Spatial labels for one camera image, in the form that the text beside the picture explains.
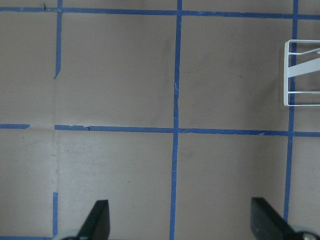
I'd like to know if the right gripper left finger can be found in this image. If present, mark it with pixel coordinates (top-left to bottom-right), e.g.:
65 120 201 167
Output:
77 199 111 240

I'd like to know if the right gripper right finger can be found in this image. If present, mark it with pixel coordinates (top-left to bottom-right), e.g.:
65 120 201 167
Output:
251 197 303 240

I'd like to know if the white wire cup rack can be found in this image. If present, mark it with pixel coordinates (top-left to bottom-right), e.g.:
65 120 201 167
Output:
283 39 320 107

